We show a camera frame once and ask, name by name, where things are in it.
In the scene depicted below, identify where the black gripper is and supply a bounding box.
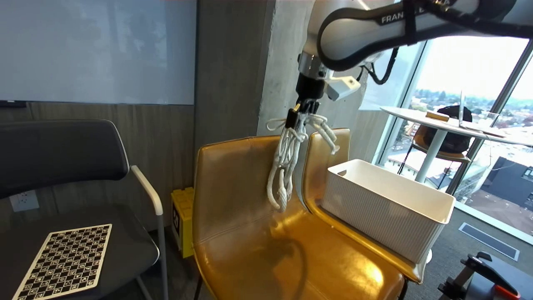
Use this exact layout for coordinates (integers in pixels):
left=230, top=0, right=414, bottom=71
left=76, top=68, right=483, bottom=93
left=284, top=73, right=323, bottom=128

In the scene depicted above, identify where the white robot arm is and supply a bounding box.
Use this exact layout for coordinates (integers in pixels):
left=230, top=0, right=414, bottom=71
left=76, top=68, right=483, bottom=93
left=284, top=0, right=533, bottom=128

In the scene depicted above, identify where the white plastic basket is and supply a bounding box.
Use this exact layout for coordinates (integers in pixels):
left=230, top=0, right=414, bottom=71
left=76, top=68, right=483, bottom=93
left=321, top=160, right=454, bottom=263

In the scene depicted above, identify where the mustard yellow far chair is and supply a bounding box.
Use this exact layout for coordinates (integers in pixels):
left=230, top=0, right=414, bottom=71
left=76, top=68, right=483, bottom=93
left=301, top=128, right=424, bottom=283

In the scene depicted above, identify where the mustard yellow chair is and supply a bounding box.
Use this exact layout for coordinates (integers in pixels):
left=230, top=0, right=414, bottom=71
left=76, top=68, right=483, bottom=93
left=301, top=128, right=424, bottom=283
left=193, top=136, right=406, bottom=300

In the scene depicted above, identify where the white round table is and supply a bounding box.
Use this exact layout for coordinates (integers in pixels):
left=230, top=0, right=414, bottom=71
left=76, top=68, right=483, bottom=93
left=383, top=106, right=533, bottom=183

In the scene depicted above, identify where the mustard yellow near chair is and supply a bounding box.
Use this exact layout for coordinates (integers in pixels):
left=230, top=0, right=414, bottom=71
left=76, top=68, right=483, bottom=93
left=193, top=136, right=406, bottom=300

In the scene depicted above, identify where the yellow box on floor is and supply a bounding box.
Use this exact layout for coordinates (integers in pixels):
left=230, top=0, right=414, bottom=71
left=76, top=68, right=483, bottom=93
left=171, top=186, right=195, bottom=258

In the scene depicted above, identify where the brown chair by window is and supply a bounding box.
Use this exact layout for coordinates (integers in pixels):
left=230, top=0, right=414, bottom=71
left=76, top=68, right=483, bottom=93
left=398, top=105, right=473, bottom=173

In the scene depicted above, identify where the black red clamp tool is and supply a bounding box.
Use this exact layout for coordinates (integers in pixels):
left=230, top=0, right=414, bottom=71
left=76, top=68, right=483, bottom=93
left=438, top=251, right=533, bottom=300

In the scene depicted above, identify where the dark grey armchair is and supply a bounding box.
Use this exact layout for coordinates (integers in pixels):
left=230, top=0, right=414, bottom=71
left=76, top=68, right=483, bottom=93
left=0, top=120, right=170, bottom=300

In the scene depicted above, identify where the white perforated mat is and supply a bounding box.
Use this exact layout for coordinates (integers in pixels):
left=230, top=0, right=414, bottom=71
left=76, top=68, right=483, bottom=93
left=11, top=223, right=113, bottom=300

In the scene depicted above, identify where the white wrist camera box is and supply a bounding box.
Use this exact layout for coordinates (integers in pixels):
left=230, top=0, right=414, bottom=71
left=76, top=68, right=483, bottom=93
left=326, top=76, right=361, bottom=101

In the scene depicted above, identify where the whiteboard on wall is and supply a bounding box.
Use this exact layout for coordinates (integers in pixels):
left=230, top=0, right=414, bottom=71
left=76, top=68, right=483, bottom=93
left=0, top=0, right=196, bottom=105

